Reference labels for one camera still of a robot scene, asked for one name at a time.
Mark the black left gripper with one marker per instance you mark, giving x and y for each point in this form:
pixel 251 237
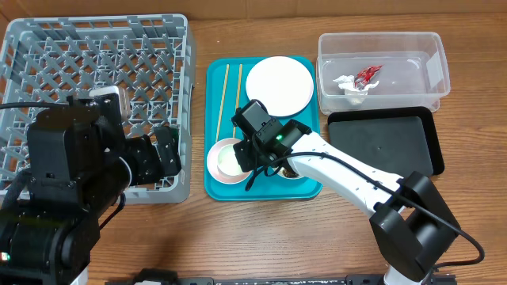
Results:
pixel 150 171

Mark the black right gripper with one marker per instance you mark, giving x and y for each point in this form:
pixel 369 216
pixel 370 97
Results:
pixel 241 153

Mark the white tissue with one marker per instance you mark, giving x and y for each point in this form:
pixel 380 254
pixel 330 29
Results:
pixel 350 89

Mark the red snack wrapper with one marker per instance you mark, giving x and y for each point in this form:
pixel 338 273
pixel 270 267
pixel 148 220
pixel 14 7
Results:
pixel 365 76

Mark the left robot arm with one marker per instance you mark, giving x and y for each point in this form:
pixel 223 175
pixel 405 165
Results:
pixel 80 165

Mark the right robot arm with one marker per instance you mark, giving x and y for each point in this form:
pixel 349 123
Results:
pixel 412 224

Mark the grey dishwasher rack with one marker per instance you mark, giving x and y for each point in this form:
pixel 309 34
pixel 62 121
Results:
pixel 152 57

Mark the bowl of rice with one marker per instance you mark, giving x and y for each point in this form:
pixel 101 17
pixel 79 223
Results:
pixel 287 174

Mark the small white pink plate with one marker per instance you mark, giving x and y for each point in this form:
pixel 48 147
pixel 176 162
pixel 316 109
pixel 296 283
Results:
pixel 222 163

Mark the large white plate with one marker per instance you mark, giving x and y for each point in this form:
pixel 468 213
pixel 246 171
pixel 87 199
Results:
pixel 282 84

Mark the right wooden chopstick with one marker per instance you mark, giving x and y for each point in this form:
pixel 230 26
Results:
pixel 238 94

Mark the wooden chopstick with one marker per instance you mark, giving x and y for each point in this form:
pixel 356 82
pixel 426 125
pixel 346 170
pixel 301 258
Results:
pixel 238 94
pixel 224 90

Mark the left wooden chopstick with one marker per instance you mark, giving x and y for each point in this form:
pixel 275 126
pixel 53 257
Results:
pixel 224 90

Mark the clear plastic bin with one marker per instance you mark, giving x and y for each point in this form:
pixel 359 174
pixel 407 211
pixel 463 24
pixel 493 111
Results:
pixel 413 70

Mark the black tray bin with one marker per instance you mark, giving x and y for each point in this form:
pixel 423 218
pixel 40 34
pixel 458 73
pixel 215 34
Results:
pixel 394 140

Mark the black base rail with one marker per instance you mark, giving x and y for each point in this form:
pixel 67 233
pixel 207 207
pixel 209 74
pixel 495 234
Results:
pixel 159 276

